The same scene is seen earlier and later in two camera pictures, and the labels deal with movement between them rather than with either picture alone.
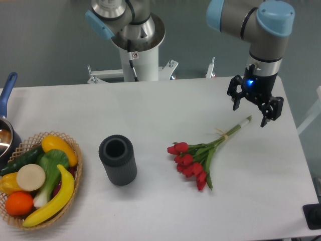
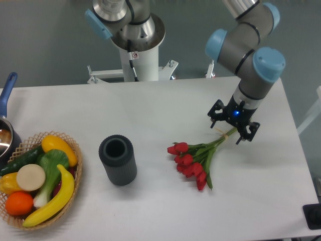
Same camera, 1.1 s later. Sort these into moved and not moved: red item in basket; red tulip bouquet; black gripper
Moved: black gripper
Not moved: red item in basket; red tulip bouquet
